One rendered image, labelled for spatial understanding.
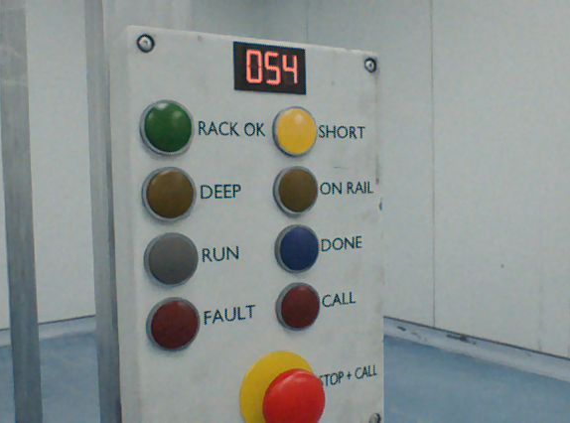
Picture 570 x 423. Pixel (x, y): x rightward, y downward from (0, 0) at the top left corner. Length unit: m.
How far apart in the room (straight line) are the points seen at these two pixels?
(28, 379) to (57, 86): 2.97
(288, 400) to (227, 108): 0.17
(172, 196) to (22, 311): 1.20
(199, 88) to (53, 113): 3.92
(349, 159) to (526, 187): 2.92
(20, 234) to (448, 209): 2.63
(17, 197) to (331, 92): 1.17
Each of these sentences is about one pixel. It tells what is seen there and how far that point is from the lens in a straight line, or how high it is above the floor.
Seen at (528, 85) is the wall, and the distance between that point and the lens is 3.31.
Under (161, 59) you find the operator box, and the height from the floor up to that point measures 1.09.
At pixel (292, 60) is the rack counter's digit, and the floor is 1.09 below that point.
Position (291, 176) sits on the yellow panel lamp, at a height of 1.02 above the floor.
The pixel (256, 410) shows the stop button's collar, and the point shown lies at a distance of 0.37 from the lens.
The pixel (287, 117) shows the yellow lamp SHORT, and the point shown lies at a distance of 0.35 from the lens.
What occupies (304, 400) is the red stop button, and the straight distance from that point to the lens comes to 0.35.
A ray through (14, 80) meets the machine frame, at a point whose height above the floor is 1.26.
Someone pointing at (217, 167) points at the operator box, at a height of 1.03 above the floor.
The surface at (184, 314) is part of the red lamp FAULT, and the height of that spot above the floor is 0.95.
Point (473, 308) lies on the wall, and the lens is 3.54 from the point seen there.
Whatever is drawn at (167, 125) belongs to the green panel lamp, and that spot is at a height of 1.05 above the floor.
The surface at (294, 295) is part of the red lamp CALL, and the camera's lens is 0.36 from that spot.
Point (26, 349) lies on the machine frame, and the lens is 1.52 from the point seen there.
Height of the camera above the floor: 1.02
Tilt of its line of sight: 3 degrees down
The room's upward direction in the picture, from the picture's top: 1 degrees counter-clockwise
